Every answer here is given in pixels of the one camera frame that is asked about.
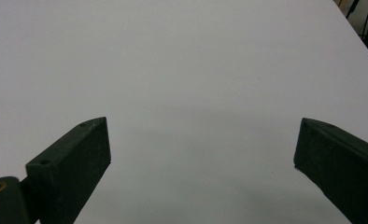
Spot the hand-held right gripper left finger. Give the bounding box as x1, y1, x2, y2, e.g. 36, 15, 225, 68
25, 116, 112, 224

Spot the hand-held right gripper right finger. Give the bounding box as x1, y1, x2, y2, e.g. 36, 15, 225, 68
293, 117, 368, 224

